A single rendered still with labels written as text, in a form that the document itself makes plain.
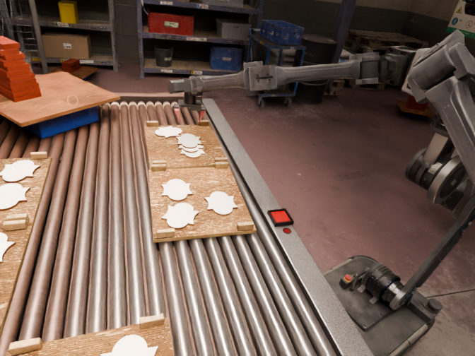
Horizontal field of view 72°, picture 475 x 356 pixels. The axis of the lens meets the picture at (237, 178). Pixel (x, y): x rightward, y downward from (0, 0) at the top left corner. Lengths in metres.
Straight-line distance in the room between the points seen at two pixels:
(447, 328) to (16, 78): 2.70
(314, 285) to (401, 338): 0.99
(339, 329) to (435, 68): 0.68
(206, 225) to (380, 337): 1.14
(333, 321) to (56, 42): 5.39
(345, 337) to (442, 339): 1.50
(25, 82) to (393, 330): 2.15
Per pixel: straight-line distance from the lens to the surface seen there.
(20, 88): 1.84
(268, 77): 1.09
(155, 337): 0.89
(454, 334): 2.54
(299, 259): 1.13
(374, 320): 1.96
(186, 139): 1.59
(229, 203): 1.23
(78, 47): 5.77
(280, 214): 1.25
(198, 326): 0.92
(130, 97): 2.11
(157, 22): 5.39
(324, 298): 1.05
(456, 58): 0.77
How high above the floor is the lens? 1.71
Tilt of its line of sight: 34 degrees down
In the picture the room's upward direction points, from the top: 8 degrees clockwise
